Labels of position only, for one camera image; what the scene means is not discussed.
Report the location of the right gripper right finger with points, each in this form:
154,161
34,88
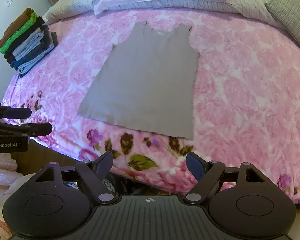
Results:
241,201

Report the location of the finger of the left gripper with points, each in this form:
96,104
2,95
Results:
14,113
31,130

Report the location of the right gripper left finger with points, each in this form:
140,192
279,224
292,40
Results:
59,201

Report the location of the mauve grey tank top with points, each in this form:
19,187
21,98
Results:
147,83

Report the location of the pale blue folded garment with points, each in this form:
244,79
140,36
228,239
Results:
24,68

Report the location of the dark blue folded jeans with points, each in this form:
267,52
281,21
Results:
48,39

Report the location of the black folded garment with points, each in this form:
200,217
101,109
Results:
18,41

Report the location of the green folded garment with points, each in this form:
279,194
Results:
26,26

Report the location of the light blue folded garment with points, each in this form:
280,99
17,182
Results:
30,43

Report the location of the pink rose blanket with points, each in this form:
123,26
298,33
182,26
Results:
246,98

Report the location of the brown folded garment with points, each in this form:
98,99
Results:
16,25

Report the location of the grey striped duvet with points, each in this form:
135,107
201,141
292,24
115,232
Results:
250,2

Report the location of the white wall socket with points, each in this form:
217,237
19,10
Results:
8,3

